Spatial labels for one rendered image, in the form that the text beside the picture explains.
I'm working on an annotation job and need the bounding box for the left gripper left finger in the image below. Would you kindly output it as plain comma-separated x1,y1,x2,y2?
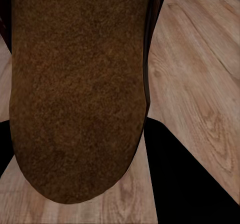
0,120,15,177

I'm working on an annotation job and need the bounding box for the sandal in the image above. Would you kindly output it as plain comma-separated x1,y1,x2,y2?
0,0,164,205

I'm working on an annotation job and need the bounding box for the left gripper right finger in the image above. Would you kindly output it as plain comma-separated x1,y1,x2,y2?
144,117,240,224

